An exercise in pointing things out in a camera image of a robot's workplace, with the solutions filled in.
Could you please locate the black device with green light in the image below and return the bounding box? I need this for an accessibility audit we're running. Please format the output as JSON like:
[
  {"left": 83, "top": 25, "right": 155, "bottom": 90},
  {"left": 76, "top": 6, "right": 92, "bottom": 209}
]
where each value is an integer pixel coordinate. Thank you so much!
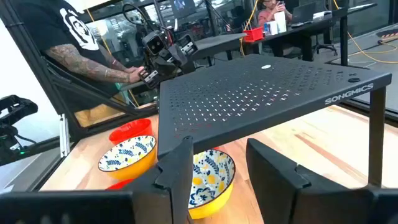
[{"left": 0, "top": 95, "right": 39, "bottom": 166}]

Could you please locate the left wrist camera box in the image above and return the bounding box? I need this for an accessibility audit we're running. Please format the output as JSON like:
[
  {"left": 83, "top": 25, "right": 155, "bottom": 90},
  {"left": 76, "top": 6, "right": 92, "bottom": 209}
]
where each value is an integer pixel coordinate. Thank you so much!
[{"left": 142, "top": 30, "right": 167, "bottom": 57}]

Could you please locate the white metal bracket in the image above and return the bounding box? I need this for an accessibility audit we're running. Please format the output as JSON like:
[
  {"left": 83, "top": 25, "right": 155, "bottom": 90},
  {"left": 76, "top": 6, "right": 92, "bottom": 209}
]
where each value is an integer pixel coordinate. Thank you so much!
[{"left": 58, "top": 113, "right": 71, "bottom": 158}]

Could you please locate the white and blue box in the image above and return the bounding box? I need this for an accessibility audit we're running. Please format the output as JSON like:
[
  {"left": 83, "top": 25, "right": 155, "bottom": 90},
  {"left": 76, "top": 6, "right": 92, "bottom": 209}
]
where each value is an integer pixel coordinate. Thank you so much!
[{"left": 263, "top": 21, "right": 279, "bottom": 36}]

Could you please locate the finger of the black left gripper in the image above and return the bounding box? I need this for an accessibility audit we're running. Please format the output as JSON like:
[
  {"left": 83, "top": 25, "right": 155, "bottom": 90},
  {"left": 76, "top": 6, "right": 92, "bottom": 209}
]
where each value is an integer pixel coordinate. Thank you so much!
[
  {"left": 154, "top": 57, "right": 174, "bottom": 78},
  {"left": 174, "top": 46, "right": 190, "bottom": 72}
]

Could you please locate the red plastic bin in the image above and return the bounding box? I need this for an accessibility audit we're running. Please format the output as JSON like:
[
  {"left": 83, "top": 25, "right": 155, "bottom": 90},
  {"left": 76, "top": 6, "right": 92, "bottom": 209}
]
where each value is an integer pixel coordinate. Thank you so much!
[{"left": 242, "top": 27, "right": 264, "bottom": 43}]

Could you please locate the dark grey desk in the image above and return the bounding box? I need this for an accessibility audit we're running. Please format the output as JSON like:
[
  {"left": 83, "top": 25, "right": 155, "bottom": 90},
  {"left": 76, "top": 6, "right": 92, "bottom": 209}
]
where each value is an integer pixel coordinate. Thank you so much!
[{"left": 192, "top": 33, "right": 247, "bottom": 60}]

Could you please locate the yellow cable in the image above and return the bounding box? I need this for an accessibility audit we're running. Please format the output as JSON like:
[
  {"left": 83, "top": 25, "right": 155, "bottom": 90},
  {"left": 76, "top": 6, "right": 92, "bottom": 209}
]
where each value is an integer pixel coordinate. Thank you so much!
[
  {"left": 238, "top": 0, "right": 259, "bottom": 57},
  {"left": 332, "top": 0, "right": 398, "bottom": 65}
]

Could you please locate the person's hand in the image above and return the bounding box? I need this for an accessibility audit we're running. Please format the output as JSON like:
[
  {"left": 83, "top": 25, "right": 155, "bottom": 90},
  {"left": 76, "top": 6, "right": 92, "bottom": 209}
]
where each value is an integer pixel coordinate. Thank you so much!
[{"left": 128, "top": 65, "right": 146, "bottom": 84}]

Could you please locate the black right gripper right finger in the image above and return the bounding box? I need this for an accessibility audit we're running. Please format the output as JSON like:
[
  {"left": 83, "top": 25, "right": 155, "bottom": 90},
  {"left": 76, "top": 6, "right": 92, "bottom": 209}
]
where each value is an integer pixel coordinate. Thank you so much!
[{"left": 245, "top": 138, "right": 398, "bottom": 224}]

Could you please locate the dark laptop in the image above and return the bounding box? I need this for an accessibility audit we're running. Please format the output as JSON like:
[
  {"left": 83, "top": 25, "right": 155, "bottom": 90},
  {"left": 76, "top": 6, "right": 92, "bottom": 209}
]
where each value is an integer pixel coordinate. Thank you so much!
[{"left": 290, "top": 2, "right": 317, "bottom": 26}]

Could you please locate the red plastic mini bowl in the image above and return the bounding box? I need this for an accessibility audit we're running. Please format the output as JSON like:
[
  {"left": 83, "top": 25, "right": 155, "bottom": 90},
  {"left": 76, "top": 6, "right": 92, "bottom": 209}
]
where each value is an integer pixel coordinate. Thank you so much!
[
  {"left": 108, "top": 118, "right": 153, "bottom": 146},
  {"left": 105, "top": 178, "right": 135, "bottom": 191}
]

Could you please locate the patterned plate under rack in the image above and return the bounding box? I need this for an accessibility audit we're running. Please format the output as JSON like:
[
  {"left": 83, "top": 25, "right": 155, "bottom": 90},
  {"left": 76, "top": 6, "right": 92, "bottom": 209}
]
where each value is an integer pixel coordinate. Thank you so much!
[{"left": 188, "top": 149, "right": 236, "bottom": 220}]

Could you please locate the black metal rig frame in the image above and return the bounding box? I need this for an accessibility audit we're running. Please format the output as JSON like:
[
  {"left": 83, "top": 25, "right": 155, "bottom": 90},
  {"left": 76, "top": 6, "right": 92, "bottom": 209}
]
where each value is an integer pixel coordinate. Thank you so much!
[{"left": 0, "top": 0, "right": 398, "bottom": 166}]

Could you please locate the long black office desk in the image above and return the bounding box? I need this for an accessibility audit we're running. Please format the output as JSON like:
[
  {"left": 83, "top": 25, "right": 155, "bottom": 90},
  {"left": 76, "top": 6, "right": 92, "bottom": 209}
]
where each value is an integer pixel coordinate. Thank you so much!
[{"left": 242, "top": 2, "right": 379, "bottom": 62}]

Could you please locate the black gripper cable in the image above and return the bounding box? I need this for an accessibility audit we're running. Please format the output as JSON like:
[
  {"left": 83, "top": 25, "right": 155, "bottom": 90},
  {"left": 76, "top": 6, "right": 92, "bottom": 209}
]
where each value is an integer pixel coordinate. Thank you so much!
[{"left": 122, "top": 2, "right": 170, "bottom": 38}]

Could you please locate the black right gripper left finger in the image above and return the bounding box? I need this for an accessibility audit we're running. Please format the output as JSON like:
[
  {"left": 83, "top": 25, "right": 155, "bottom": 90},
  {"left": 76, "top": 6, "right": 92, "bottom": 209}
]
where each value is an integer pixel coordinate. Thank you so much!
[{"left": 0, "top": 136, "right": 194, "bottom": 224}]

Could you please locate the black perforated metal shelf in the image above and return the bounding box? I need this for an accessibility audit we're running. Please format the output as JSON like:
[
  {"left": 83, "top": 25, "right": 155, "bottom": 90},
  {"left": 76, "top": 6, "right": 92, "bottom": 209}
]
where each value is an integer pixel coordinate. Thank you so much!
[{"left": 157, "top": 53, "right": 392, "bottom": 189}]

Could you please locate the person's forearm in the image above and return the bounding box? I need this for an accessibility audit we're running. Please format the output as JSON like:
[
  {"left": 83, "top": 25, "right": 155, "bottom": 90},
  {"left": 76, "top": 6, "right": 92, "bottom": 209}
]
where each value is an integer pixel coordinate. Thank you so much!
[{"left": 45, "top": 43, "right": 132, "bottom": 84}]

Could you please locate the person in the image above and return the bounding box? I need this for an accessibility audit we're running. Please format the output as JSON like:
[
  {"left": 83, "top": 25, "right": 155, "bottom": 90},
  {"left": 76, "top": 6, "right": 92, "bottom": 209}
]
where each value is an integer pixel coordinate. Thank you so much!
[
  {"left": 9, "top": 0, "right": 147, "bottom": 105},
  {"left": 257, "top": 0, "right": 294, "bottom": 28}
]

